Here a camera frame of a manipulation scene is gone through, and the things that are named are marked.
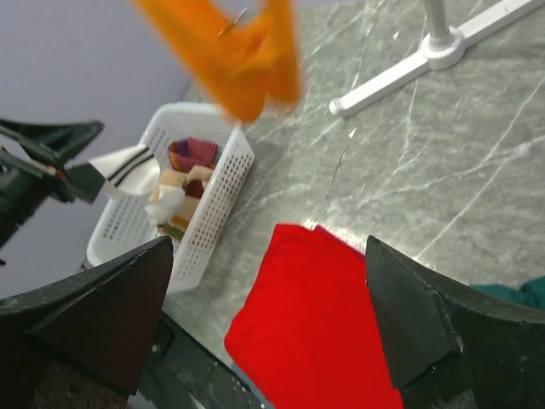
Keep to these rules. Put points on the teal green garment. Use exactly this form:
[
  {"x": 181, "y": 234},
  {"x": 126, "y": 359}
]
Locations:
[{"x": 531, "y": 294}]

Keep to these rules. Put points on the orange clothes peg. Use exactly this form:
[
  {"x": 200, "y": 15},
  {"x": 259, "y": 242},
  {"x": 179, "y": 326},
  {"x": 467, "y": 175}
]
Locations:
[{"x": 243, "y": 65}]

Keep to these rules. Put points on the beige striped sock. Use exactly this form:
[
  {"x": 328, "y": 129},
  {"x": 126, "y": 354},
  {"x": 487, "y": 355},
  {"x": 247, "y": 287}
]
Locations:
[{"x": 194, "y": 183}]

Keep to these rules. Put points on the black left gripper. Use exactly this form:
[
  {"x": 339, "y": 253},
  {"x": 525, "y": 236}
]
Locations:
[{"x": 27, "y": 183}]

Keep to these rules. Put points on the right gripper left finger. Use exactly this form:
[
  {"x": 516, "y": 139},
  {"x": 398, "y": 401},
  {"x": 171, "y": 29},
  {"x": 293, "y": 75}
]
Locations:
[{"x": 82, "y": 342}]

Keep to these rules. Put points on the white clothes rack stand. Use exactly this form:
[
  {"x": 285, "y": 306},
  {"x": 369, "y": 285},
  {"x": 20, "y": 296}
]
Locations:
[{"x": 440, "y": 49}]

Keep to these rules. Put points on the white plastic basket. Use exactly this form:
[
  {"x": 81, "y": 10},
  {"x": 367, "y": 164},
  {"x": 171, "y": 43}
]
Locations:
[{"x": 124, "y": 223}]

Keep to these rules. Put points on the red folded cloth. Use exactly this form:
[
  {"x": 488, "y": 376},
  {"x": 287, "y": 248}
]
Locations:
[{"x": 307, "y": 335}]

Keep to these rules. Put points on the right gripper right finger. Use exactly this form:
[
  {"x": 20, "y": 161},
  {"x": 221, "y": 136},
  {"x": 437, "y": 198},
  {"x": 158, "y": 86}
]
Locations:
[{"x": 448, "y": 345}]

